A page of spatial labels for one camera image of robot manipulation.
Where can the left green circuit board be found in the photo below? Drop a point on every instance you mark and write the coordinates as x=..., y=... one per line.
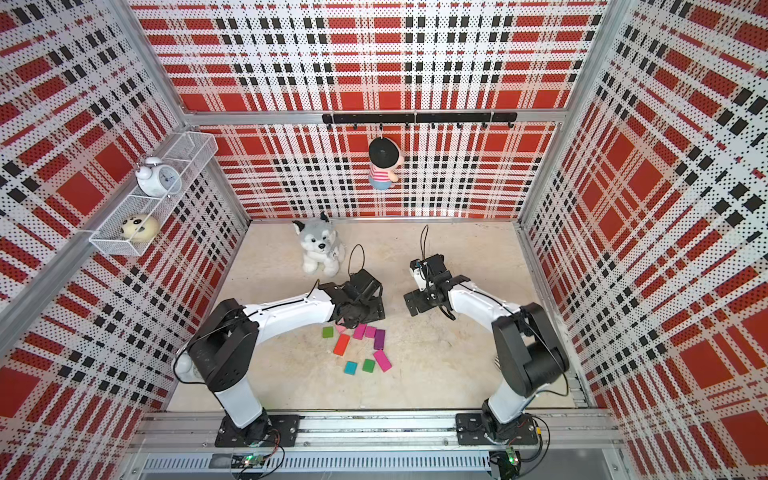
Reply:
x=248, y=461

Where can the hanging doll with black hat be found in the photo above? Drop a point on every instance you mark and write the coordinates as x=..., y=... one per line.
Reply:
x=385, y=158

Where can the red long block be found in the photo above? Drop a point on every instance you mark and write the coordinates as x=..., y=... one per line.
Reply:
x=341, y=345

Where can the aluminium front rail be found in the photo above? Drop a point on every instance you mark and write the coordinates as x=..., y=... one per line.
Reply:
x=336, y=444

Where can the magenta long block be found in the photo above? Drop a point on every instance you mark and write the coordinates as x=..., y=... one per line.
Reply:
x=359, y=332

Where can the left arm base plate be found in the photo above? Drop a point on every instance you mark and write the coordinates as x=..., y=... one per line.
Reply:
x=281, y=430

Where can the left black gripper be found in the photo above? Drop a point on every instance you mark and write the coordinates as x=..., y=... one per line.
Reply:
x=377, y=311

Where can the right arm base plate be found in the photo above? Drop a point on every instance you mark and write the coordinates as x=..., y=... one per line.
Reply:
x=476, y=429

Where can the teal cube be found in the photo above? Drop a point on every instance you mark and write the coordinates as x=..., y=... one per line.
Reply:
x=350, y=368

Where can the purple block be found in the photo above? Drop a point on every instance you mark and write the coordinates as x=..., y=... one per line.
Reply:
x=379, y=339

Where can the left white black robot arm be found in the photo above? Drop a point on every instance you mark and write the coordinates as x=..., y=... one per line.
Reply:
x=218, y=355

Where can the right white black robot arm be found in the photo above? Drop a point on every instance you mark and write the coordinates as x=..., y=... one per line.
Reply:
x=530, y=353

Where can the white wire wall shelf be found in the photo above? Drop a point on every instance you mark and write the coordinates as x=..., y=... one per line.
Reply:
x=189, y=153

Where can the husky plush toy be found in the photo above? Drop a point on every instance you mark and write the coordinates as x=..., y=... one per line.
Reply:
x=321, y=245

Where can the black hook rail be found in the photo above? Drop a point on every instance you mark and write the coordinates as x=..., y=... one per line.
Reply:
x=381, y=119

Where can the cream panda ball toy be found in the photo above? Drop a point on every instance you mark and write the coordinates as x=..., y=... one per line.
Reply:
x=139, y=228

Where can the white alarm clock on shelf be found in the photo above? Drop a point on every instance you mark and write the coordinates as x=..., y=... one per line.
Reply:
x=157, y=179

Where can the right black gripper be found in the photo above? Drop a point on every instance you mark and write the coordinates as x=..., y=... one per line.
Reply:
x=417, y=296

